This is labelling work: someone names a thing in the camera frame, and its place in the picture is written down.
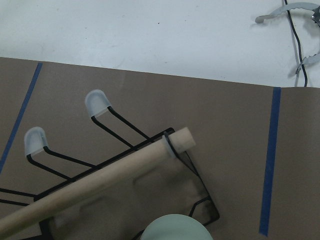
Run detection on metal tongs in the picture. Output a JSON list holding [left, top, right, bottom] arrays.
[[253, 0, 320, 82]]

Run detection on black wire cup rack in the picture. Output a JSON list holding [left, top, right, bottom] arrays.
[[0, 89, 220, 240]]

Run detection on pale green cup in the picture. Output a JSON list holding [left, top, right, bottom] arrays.
[[140, 214, 213, 240]]

